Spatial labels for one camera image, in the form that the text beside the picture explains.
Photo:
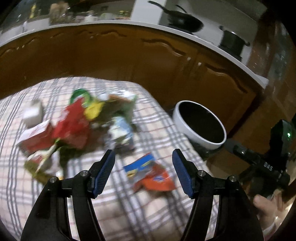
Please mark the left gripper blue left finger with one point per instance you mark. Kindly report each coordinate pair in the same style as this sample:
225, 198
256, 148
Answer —
99, 173

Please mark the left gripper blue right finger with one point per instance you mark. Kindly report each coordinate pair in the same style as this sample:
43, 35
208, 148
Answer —
186, 172

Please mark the orange blue snack wrapper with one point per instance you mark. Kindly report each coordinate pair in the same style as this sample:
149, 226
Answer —
146, 173

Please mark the blue white wrapper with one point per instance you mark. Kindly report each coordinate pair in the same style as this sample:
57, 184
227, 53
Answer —
119, 135

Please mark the red snack bag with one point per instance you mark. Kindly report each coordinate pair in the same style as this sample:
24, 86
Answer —
72, 127

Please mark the green carton box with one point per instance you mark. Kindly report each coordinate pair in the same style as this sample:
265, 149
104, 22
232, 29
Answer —
117, 103

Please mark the green shiny wrapper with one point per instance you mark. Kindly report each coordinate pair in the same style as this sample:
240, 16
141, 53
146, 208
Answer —
83, 94

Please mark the white round trash bin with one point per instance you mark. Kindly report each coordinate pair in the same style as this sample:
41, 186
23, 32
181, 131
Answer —
199, 124

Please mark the brown wooden kitchen cabinets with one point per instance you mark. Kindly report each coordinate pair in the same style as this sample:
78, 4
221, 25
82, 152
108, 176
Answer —
171, 65

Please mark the white kitchen countertop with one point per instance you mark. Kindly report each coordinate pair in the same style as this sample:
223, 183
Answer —
262, 81

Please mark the person's right hand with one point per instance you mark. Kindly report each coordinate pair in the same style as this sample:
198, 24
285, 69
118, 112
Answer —
268, 209

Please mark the plaid tablecloth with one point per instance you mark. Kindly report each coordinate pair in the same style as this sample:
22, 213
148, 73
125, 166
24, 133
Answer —
122, 213

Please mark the yellow foam net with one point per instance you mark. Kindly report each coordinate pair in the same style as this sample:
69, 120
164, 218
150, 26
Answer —
93, 110

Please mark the red white package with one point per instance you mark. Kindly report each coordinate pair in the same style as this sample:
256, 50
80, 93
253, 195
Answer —
36, 138

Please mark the white foam block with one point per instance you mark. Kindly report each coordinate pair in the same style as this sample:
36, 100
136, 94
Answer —
33, 113

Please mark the black cooking pot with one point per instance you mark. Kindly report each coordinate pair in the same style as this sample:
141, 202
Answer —
232, 43

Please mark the black frying pan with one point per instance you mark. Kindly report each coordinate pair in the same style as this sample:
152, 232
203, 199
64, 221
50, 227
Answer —
181, 20

